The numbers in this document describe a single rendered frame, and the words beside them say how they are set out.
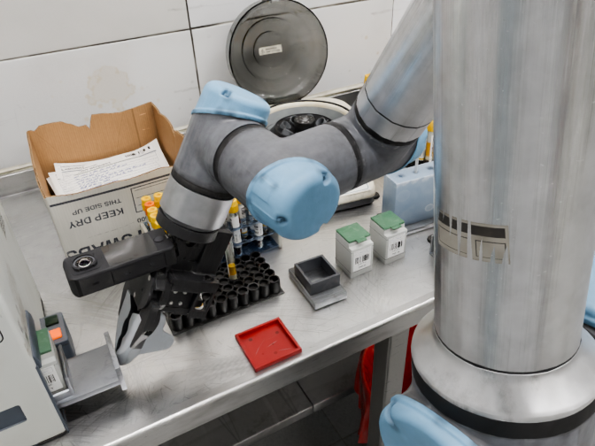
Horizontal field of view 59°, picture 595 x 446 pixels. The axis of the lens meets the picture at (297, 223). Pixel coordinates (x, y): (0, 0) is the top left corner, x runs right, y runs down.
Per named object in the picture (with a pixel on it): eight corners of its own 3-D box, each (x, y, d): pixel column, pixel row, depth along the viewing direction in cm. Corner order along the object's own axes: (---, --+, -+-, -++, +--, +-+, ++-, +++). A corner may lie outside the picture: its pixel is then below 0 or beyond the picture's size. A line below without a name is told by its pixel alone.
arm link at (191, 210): (183, 193, 53) (160, 160, 59) (168, 231, 55) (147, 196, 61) (245, 205, 58) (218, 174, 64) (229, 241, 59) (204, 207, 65)
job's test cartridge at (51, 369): (33, 407, 59) (13, 371, 56) (28, 378, 63) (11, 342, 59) (70, 392, 61) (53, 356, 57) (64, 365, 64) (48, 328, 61)
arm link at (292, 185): (375, 149, 48) (302, 104, 55) (277, 189, 43) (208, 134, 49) (366, 216, 53) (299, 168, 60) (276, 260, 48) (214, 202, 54)
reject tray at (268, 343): (255, 372, 67) (255, 368, 67) (235, 338, 72) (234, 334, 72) (302, 352, 70) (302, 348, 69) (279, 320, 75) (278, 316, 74)
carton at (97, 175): (70, 279, 84) (40, 199, 75) (47, 197, 105) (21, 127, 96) (214, 232, 93) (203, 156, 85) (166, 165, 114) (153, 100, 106)
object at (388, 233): (384, 265, 84) (387, 231, 80) (367, 249, 87) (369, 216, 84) (405, 257, 86) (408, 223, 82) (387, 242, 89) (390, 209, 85)
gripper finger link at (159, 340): (163, 379, 66) (189, 320, 63) (117, 380, 62) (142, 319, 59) (157, 362, 68) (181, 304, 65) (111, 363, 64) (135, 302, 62)
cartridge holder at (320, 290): (314, 311, 76) (314, 292, 74) (288, 275, 83) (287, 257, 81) (347, 298, 78) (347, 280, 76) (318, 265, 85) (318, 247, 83)
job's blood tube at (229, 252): (232, 291, 80) (224, 239, 74) (229, 286, 81) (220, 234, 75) (241, 288, 80) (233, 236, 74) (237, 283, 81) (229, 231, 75)
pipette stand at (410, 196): (397, 238, 90) (402, 188, 84) (376, 218, 95) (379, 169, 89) (445, 224, 93) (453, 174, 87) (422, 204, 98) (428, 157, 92)
